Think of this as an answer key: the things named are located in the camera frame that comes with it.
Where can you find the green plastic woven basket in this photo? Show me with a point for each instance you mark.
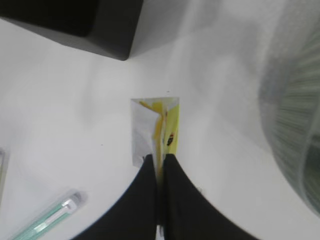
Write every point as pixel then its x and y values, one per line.
pixel 289 101

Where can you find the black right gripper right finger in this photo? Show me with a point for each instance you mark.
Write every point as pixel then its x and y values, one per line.
pixel 188 215

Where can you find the black square pen holder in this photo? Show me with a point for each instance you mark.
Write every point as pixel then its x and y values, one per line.
pixel 103 27

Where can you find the mint green utility knife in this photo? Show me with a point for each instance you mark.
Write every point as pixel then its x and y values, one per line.
pixel 56 213

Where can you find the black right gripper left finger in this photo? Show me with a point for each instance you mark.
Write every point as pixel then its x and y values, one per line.
pixel 134 215

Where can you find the yellow utility knife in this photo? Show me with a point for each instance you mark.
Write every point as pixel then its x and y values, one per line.
pixel 3 170

